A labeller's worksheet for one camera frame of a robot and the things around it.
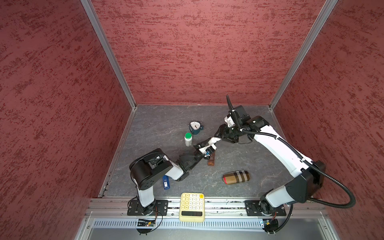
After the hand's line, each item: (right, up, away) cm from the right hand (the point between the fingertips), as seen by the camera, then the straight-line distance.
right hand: (217, 140), depth 76 cm
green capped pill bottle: (-16, -2, +15) cm, 22 cm away
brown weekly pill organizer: (-2, -15, +13) cm, 20 cm away
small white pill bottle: (-2, -1, +2) cm, 3 cm away
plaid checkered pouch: (+11, -22, +5) cm, 25 cm away
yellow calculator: (-13, -34, -4) cm, 36 cm away
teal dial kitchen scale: (-12, +5, +27) cm, 30 cm away
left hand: (-2, -2, +6) cm, 7 cm away
